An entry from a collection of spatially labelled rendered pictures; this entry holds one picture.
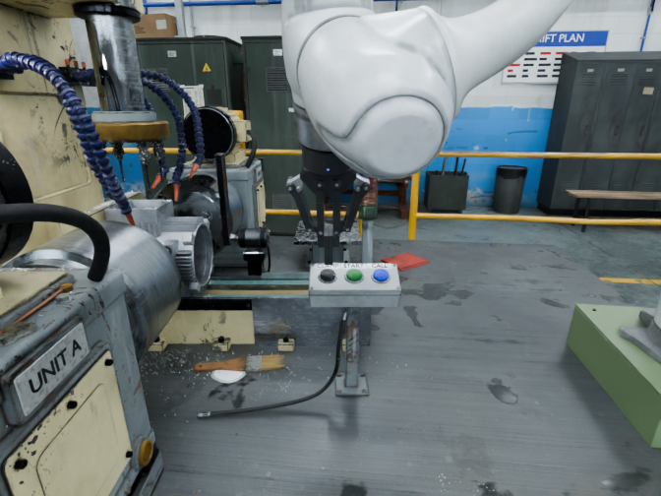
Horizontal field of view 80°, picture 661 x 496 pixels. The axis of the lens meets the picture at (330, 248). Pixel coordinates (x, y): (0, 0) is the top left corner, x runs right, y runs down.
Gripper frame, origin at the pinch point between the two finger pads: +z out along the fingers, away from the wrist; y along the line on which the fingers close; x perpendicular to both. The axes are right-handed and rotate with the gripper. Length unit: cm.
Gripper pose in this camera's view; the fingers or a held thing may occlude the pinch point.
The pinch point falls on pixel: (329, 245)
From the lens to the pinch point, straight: 69.1
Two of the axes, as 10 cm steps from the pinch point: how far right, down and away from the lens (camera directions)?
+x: 0.0, 6.9, -7.2
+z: 0.0, 7.2, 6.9
